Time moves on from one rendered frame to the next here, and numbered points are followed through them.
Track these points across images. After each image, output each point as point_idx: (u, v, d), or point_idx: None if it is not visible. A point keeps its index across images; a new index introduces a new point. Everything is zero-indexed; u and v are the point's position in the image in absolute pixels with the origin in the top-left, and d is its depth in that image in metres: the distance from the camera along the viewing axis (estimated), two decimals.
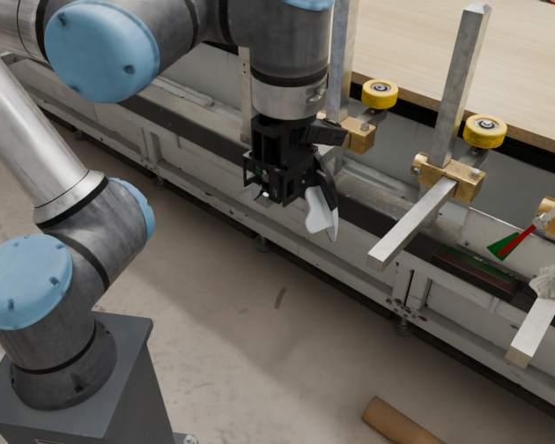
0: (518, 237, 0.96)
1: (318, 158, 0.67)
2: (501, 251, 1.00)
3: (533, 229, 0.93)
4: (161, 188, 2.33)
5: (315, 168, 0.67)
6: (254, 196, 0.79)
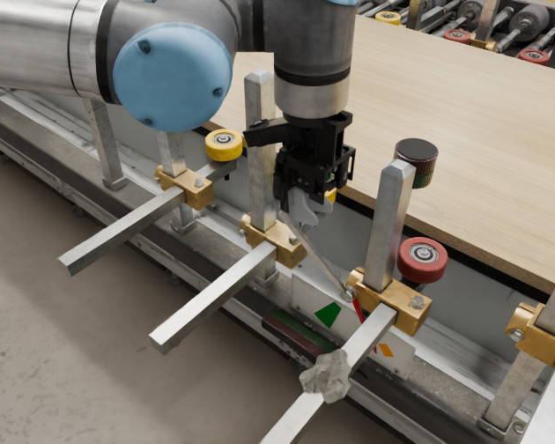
0: (361, 322, 0.88)
1: None
2: None
3: (357, 307, 0.86)
4: (80, 215, 2.28)
5: None
6: (298, 225, 0.76)
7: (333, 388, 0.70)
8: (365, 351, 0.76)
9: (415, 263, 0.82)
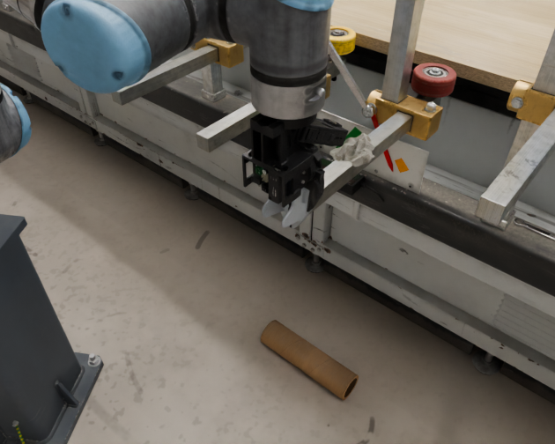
0: None
1: (318, 158, 0.67)
2: (388, 164, 1.01)
3: (376, 123, 0.98)
4: (102, 144, 2.39)
5: (315, 168, 0.67)
6: None
7: (359, 155, 0.81)
8: (385, 139, 0.87)
9: (428, 77, 0.94)
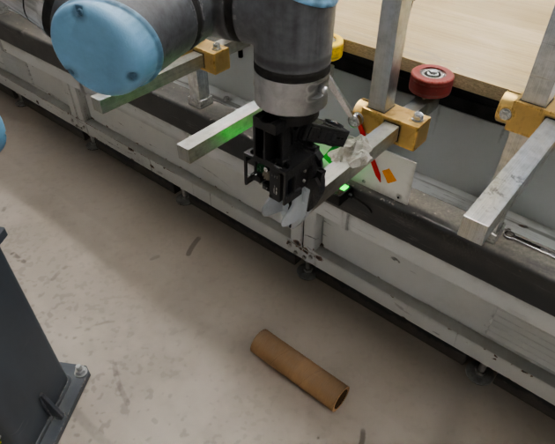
0: None
1: (319, 157, 0.67)
2: (375, 174, 0.99)
3: (363, 133, 0.96)
4: (93, 148, 2.37)
5: (316, 167, 0.68)
6: None
7: (358, 157, 0.81)
8: (383, 140, 0.87)
9: (425, 78, 0.94)
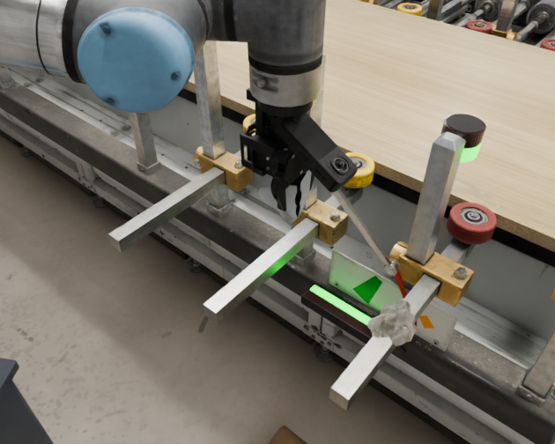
0: (403, 295, 0.91)
1: (279, 159, 0.66)
2: None
3: (399, 279, 0.90)
4: (100, 205, 2.31)
5: (277, 167, 0.68)
6: None
7: (401, 333, 0.75)
8: (425, 302, 0.81)
9: (467, 225, 0.88)
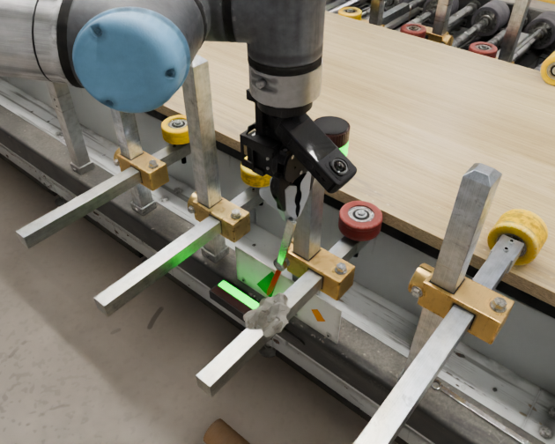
0: (273, 277, 0.98)
1: (278, 159, 0.66)
2: (268, 290, 1.02)
3: (280, 270, 0.95)
4: (62, 204, 2.35)
5: (277, 168, 0.68)
6: None
7: (271, 324, 0.79)
8: (303, 296, 0.85)
9: (352, 222, 0.92)
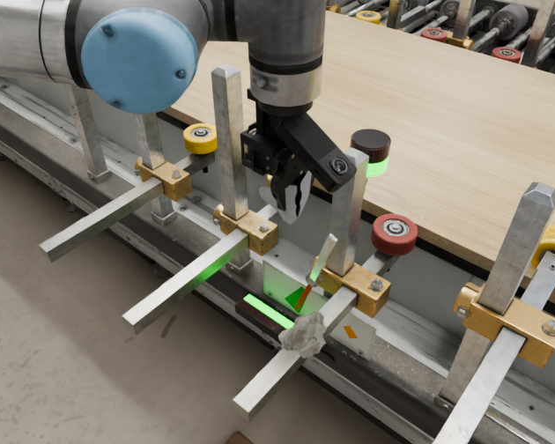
0: (303, 292, 0.95)
1: (278, 159, 0.66)
2: (296, 305, 0.99)
3: (311, 285, 0.92)
4: (72, 210, 2.32)
5: (277, 167, 0.68)
6: None
7: (308, 345, 0.76)
8: (339, 314, 0.82)
9: (387, 237, 0.89)
